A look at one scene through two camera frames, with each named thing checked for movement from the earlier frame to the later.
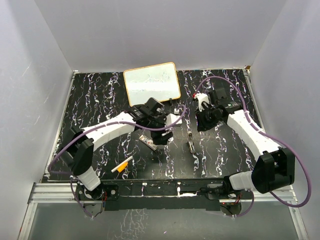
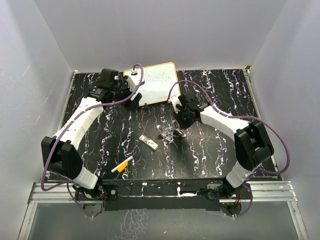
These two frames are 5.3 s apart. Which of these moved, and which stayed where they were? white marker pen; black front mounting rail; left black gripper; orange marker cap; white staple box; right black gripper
Moved: left black gripper; right black gripper
Stayed: white marker pen; orange marker cap; black front mounting rail; white staple box
